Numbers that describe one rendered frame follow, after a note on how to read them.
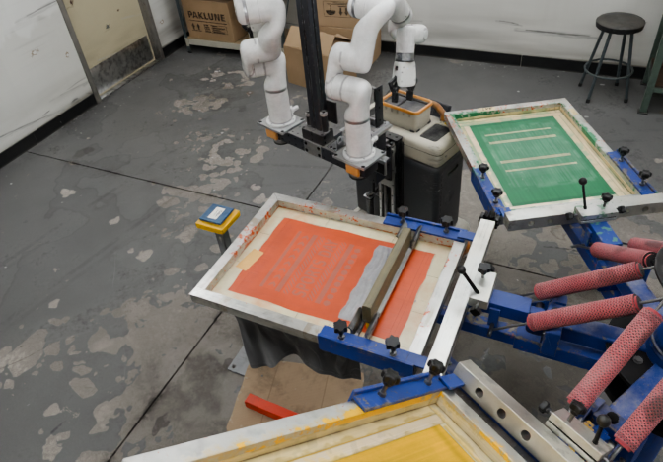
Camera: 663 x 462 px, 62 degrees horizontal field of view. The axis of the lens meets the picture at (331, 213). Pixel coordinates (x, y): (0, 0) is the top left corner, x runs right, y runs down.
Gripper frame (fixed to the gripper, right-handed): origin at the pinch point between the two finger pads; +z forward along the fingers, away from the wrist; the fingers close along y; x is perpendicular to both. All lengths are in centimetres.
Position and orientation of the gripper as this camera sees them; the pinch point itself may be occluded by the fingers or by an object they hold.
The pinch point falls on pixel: (402, 99)
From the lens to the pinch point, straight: 232.8
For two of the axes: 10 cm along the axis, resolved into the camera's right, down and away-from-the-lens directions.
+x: -6.7, -2.7, 6.9
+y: 7.4, -2.3, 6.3
